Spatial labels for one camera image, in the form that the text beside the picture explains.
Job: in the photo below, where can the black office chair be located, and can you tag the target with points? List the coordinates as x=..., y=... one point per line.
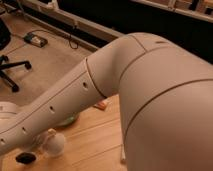
x=5, y=38

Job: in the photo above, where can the white plastic bottle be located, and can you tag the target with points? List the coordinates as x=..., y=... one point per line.
x=122, y=155

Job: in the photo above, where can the orange and white packet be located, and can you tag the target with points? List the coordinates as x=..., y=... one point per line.
x=102, y=105

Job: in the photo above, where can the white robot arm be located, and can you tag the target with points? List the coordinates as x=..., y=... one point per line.
x=166, y=103

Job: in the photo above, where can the long metal rail frame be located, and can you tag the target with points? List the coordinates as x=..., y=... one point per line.
x=88, y=33

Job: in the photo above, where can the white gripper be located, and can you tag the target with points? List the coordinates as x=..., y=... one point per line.
x=40, y=140

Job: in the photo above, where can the green ceramic bowl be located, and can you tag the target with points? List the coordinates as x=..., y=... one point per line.
x=68, y=121

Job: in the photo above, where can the black eraser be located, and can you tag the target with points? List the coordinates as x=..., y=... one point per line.
x=25, y=158

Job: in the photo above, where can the power strip on floor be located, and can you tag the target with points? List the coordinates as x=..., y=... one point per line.
x=35, y=40

